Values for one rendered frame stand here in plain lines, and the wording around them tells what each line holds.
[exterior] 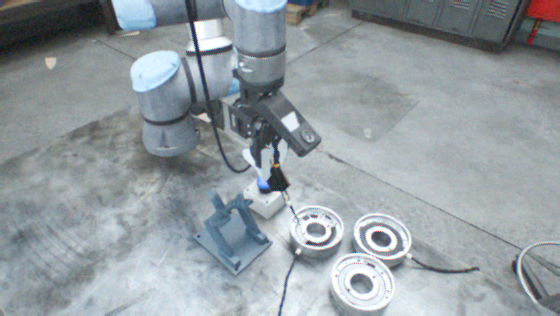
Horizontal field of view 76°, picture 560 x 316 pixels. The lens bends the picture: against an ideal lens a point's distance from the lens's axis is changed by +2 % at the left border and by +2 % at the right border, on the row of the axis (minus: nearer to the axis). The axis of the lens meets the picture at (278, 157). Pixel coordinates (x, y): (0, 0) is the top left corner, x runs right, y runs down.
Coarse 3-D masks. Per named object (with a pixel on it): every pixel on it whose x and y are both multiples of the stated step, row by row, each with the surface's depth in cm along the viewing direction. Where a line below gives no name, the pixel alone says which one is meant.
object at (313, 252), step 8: (304, 208) 72; (312, 208) 73; (320, 208) 73; (336, 216) 71; (296, 224) 71; (304, 224) 71; (312, 224) 72; (320, 224) 71; (304, 232) 69; (320, 232) 73; (328, 232) 69; (296, 240) 67; (312, 240) 68; (320, 240) 68; (336, 240) 67; (296, 248) 68; (304, 248) 66; (312, 248) 65; (320, 248) 65; (328, 248) 65; (336, 248) 67; (312, 256) 67; (320, 256) 67
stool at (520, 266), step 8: (544, 240) 135; (552, 240) 135; (528, 248) 132; (520, 256) 129; (536, 256) 130; (512, 264) 155; (520, 264) 127; (528, 264) 149; (544, 264) 128; (520, 272) 124; (528, 272) 146; (520, 280) 123; (528, 280) 145; (536, 280) 142; (536, 288) 140; (544, 288) 140; (528, 296) 118; (536, 296) 140; (544, 296) 137; (552, 296) 119; (544, 304) 117; (552, 304) 130
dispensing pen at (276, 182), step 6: (270, 162) 67; (270, 168) 66; (276, 168) 65; (276, 174) 65; (282, 174) 66; (270, 180) 67; (276, 180) 66; (282, 180) 66; (270, 186) 68; (276, 186) 67; (282, 186) 66; (288, 186) 67; (282, 192) 68; (288, 198) 68; (288, 204) 69
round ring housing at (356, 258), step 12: (336, 264) 63; (348, 264) 64; (372, 264) 64; (336, 276) 63; (348, 276) 62; (360, 276) 63; (372, 276) 62; (384, 276) 62; (336, 288) 59; (348, 288) 60; (372, 288) 61; (336, 300) 60; (384, 300) 59; (348, 312) 59; (360, 312) 57; (372, 312) 57
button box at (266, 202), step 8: (256, 184) 77; (248, 192) 75; (256, 192) 75; (264, 192) 75; (272, 192) 75; (280, 192) 75; (256, 200) 74; (264, 200) 74; (272, 200) 74; (280, 200) 76; (256, 208) 76; (264, 208) 74; (272, 208) 75; (280, 208) 78; (264, 216) 75
